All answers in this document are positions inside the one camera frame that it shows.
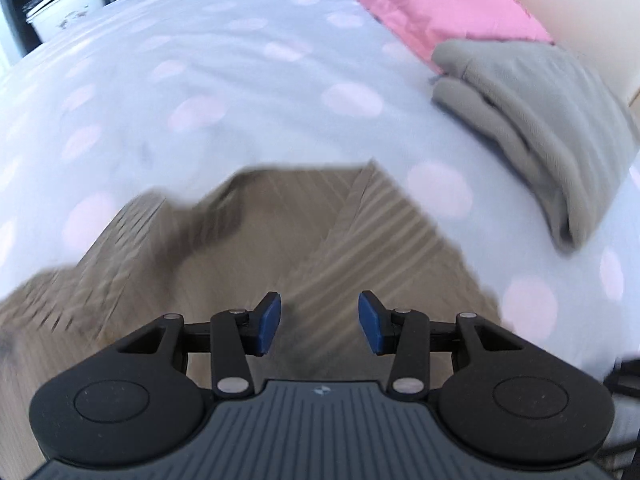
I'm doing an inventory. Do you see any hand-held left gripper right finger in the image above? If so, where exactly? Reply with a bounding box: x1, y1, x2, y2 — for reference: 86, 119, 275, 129
358, 290, 526, 402

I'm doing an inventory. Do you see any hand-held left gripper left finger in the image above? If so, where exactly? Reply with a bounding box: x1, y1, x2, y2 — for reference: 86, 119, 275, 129
112, 291, 282, 402

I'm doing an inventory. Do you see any brown striped shirt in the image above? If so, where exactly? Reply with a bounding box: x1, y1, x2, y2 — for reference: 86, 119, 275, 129
0, 159, 501, 461

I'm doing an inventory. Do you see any polka dot bed sheet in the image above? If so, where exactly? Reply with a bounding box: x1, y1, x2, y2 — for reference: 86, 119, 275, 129
0, 0, 640, 391

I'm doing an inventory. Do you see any grey folded cloth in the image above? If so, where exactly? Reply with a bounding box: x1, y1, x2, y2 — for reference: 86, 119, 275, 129
431, 39, 640, 251

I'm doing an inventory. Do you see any pink pillow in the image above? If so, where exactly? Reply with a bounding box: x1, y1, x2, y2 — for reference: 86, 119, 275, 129
295, 0, 553, 61

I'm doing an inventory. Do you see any white storage bin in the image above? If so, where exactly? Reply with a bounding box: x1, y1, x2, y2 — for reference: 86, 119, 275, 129
25, 0, 106, 43

